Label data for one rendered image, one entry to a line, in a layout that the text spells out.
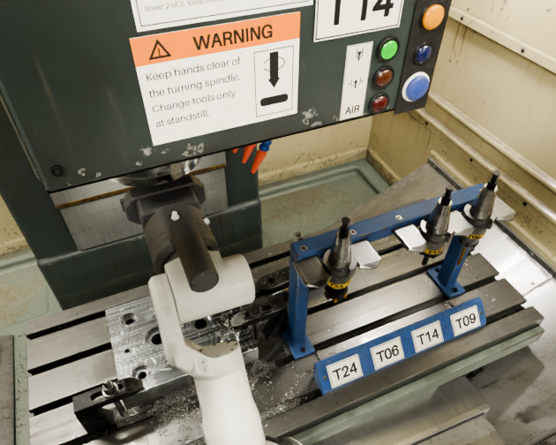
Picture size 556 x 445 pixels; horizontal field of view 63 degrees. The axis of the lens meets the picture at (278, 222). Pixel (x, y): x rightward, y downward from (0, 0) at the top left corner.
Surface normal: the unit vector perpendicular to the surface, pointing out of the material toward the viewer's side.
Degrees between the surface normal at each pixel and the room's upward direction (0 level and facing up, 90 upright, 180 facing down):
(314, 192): 0
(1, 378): 23
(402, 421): 7
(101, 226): 89
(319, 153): 90
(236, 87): 90
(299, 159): 90
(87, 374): 0
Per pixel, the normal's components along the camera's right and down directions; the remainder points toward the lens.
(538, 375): -0.37, -0.54
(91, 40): 0.40, 0.64
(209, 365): 0.33, -0.03
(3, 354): 0.36, -0.77
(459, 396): 0.12, -0.74
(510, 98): -0.92, 0.28
